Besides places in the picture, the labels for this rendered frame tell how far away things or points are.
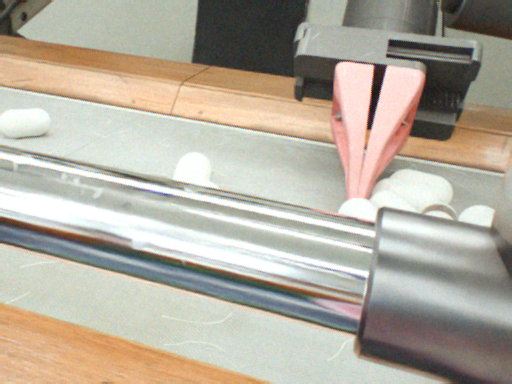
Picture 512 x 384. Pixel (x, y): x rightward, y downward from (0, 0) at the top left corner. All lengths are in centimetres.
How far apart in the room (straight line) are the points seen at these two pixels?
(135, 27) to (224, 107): 214
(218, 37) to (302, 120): 198
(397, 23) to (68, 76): 29
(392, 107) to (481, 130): 16
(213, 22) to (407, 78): 213
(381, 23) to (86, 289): 23
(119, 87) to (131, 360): 36
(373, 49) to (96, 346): 23
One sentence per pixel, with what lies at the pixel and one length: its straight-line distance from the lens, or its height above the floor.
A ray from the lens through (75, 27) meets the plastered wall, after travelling 276.
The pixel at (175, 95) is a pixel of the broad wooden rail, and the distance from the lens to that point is 50.
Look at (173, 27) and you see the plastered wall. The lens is 254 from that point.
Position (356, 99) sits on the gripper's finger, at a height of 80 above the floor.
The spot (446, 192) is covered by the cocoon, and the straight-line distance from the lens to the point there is 37.
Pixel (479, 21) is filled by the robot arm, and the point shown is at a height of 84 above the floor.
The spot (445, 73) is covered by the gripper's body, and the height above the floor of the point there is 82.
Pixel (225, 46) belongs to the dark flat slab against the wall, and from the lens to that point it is 244.
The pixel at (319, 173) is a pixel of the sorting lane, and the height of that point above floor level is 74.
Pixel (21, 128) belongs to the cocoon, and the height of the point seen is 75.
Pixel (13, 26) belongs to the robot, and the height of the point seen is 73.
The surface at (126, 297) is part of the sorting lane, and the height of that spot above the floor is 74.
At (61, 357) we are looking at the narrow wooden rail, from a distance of 18.
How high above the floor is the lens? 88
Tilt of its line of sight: 19 degrees down
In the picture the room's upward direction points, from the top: 5 degrees clockwise
